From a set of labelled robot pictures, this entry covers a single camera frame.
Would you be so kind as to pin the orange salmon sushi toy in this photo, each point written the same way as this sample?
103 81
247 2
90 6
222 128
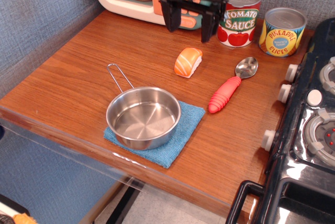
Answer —
187 62

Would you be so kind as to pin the tomato sauce can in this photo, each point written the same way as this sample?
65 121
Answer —
238 26

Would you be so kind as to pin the pineapple slices can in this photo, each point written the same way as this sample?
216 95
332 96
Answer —
282 31

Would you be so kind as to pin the small steel saucepan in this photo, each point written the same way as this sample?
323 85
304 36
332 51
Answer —
142 118

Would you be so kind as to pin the blue folded cloth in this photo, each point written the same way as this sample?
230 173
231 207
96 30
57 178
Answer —
166 154

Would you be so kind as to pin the black toy stove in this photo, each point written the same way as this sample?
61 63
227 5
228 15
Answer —
299 186

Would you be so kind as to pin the orange fuzzy object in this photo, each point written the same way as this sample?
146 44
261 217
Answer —
23 219

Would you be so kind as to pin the red handled metal spoon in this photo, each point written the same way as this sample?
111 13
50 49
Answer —
246 68

